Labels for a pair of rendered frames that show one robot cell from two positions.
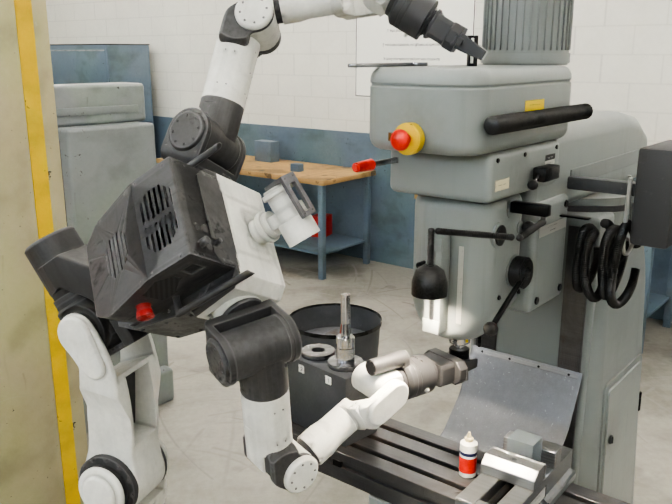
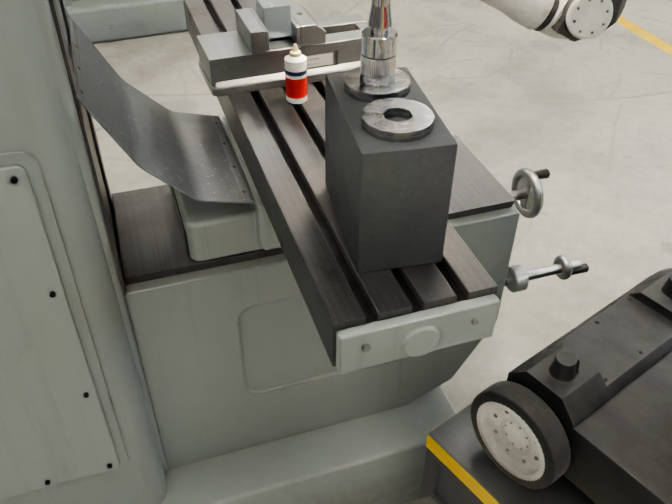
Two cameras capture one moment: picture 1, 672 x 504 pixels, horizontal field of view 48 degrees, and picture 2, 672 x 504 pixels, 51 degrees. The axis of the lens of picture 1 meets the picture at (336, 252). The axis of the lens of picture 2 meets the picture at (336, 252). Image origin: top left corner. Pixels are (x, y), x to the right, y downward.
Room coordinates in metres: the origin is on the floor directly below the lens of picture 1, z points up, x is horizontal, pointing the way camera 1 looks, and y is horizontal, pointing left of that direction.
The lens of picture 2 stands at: (2.55, 0.40, 1.58)
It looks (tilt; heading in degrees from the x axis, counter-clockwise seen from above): 40 degrees down; 213
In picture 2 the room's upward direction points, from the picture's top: 1 degrees clockwise
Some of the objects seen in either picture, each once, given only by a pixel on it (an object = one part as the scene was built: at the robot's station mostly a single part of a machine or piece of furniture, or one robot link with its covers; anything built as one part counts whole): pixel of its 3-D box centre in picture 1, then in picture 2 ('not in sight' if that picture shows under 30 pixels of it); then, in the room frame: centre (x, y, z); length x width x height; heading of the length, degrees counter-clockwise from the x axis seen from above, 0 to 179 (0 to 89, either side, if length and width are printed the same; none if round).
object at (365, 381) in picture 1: (387, 376); not in sight; (1.49, -0.11, 1.25); 0.11 x 0.11 x 0.11; 36
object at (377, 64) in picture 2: (345, 350); (378, 59); (1.79, -0.02, 1.19); 0.05 x 0.05 x 0.06
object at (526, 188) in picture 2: not in sight; (513, 195); (1.22, 0.03, 0.66); 0.16 x 0.12 x 0.12; 141
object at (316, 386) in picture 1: (331, 390); (383, 162); (1.82, 0.01, 1.06); 0.22 x 0.12 x 0.20; 45
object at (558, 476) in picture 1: (516, 477); (289, 42); (1.48, -0.40, 1.01); 0.35 x 0.15 x 0.11; 143
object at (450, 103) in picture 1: (473, 104); not in sight; (1.62, -0.29, 1.81); 0.47 x 0.26 x 0.16; 141
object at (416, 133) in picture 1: (408, 138); not in sight; (1.43, -0.14, 1.76); 0.06 x 0.02 x 0.06; 51
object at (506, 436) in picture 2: not in sight; (518, 434); (1.71, 0.27, 0.50); 0.20 x 0.05 x 0.20; 70
